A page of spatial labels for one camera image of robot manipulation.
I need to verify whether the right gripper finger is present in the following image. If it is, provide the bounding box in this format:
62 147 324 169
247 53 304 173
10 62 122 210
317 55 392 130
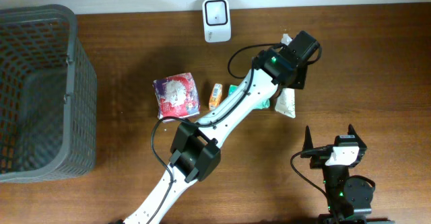
302 126 313 151
347 124 362 143

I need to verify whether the white tube gold cap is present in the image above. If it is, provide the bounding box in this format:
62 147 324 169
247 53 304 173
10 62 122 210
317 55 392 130
275 88 296 118

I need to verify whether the teal wet wipes pouch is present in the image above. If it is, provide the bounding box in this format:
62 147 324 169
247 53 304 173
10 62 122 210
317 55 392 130
255 99 271 110

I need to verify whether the green tissue pack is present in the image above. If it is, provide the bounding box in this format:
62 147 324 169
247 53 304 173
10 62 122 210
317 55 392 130
228 85 238 96

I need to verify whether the small orange box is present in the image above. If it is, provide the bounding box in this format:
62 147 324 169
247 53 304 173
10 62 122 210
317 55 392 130
209 83 223 110

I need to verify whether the red purple snack bag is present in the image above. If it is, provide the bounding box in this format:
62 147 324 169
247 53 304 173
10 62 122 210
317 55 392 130
153 73 200 119

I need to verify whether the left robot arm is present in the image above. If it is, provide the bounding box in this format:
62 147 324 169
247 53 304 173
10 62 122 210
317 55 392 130
123 31 322 224

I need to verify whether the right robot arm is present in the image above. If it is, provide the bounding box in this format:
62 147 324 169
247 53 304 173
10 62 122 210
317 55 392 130
294 125 392 224

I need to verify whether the white barcode scanner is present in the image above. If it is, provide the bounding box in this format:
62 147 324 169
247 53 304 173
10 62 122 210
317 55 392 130
202 0 232 43

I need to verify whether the grey plastic mesh basket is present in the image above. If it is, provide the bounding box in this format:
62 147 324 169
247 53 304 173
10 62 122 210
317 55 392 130
1 5 97 183

